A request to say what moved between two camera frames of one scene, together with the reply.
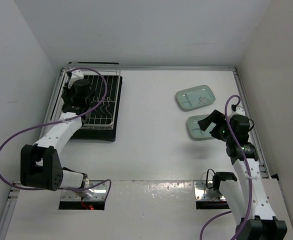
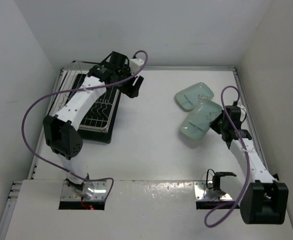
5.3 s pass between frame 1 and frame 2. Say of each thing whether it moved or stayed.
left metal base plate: stayed
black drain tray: stayed
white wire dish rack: stayed
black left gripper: moved
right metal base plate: stayed
